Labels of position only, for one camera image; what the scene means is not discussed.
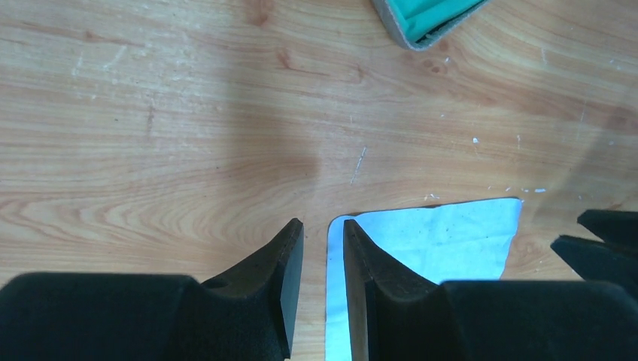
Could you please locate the light blue lens cloth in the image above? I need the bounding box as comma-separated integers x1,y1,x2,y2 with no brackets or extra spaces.
325,198,523,360

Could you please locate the grey glasses case green lining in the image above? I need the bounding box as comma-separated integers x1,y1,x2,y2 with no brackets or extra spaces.
372,0,488,52

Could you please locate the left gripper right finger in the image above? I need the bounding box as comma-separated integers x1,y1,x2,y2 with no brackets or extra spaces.
343,220,637,360

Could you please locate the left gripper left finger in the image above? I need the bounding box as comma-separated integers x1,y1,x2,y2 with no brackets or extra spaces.
1,219,304,360

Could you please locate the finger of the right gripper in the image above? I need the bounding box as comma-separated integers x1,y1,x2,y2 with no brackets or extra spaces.
551,235,637,298
577,210,637,247

